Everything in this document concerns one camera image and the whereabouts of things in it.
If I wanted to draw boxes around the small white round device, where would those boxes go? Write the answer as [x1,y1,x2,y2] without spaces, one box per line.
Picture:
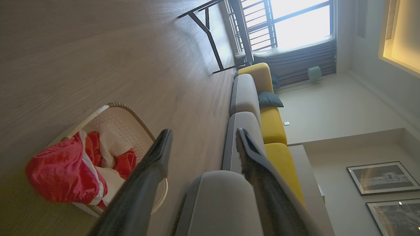
[307,66,322,82]

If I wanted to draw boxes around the striped cloth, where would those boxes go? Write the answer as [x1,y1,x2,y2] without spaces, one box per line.
[86,123,137,197]

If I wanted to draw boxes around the cream perforated laundry basket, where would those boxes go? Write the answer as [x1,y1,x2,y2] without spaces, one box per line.
[46,102,169,218]

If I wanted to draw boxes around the round table with black legs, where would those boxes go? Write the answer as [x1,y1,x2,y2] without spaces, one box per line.
[178,0,255,74]

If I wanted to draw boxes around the white ceiling air vent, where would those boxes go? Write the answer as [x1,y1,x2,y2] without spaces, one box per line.
[385,0,397,41]

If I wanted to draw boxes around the balcony window railing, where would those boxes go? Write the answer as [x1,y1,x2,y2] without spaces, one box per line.
[226,0,332,53]

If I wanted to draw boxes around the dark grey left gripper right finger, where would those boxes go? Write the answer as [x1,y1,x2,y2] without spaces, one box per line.
[236,128,321,236]

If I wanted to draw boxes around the grey and yellow sofa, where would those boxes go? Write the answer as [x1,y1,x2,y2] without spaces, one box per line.
[174,62,307,236]

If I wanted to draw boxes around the black framed picture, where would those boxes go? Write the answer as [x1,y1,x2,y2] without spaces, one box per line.
[346,161,420,196]
[366,198,420,236]

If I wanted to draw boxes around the grey curtain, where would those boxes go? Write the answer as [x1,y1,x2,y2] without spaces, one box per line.
[253,37,337,87]

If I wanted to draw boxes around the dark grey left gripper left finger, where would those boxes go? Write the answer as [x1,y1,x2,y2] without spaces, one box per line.
[89,129,173,236]

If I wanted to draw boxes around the teal throw cushion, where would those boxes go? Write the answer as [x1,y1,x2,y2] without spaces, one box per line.
[258,91,284,108]

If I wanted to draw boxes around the red garment with white trim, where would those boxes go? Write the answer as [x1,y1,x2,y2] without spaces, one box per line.
[26,130,109,210]

